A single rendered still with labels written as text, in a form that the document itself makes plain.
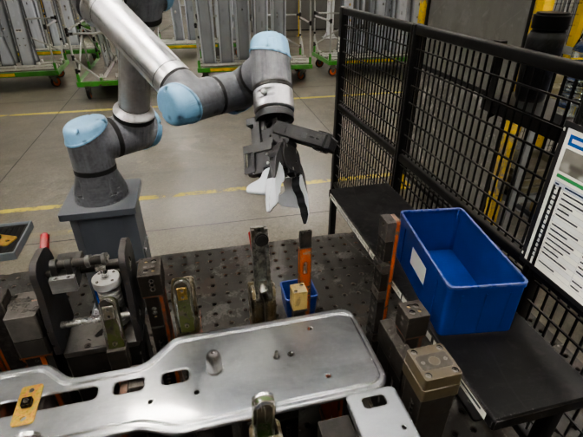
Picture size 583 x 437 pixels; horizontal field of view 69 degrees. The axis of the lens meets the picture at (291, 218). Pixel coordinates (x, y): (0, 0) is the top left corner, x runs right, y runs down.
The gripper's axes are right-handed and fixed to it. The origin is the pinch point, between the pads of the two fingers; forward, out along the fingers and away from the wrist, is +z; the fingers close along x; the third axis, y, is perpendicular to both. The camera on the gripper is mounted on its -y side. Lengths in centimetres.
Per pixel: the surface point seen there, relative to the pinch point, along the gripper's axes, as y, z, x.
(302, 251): 7.2, 3.6, -20.1
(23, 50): 592, -404, -326
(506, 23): -57, -122, -171
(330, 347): 2.9, 24.3, -21.1
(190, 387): 25.0, 28.8, -2.6
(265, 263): 14.3, 5.6, -16.2
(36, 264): 51, 3, 11
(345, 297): 17, 15, -78
